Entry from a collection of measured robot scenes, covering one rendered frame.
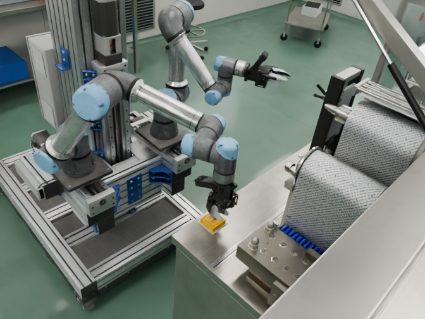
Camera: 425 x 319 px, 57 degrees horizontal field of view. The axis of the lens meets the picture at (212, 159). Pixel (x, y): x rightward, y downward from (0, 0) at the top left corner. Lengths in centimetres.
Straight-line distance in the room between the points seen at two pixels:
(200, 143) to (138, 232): 123
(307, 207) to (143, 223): 137
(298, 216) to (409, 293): 62
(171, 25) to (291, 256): 110
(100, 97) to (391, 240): 103
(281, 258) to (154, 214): 134
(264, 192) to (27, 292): 149
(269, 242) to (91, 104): 74
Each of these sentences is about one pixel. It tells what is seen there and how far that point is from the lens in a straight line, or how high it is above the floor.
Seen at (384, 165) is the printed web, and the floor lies 127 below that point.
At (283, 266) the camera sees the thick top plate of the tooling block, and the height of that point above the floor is 103.
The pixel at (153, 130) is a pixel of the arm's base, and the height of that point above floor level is 86.
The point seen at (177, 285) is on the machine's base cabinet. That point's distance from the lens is 167.
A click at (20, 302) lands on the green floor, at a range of 252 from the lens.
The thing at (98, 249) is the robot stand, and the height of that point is 21.
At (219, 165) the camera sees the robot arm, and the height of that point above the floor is 122.
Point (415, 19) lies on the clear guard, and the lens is 97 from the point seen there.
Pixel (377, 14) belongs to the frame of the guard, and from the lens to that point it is 85.
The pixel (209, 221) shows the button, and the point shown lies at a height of 92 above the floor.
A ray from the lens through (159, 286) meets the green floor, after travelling 244.
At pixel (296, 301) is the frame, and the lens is 46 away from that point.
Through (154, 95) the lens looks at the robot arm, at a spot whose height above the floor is 132.
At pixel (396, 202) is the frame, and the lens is 63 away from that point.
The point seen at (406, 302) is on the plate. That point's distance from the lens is 80.
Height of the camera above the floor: 203
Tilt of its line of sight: 38 degrees down
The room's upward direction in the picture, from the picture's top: 6 degrees clockwise
